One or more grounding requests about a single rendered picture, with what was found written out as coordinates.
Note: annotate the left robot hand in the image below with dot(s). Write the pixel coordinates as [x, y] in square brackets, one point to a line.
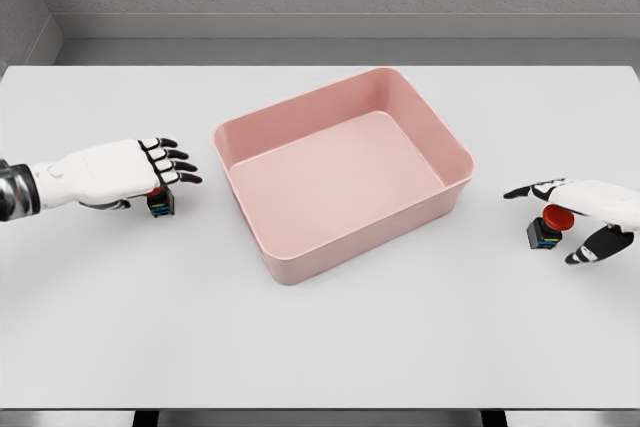
[117, 169]

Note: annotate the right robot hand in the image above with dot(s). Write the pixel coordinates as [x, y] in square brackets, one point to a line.
[595, 202]

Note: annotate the red button industrial switch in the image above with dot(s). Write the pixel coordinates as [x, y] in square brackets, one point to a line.
[549, 226]
[161, 204]

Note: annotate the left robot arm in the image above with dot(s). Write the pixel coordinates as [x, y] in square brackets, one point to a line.
[35, 184]

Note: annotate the pink rectangular plastic basket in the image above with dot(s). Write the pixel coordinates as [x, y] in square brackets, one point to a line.
[340, 172]

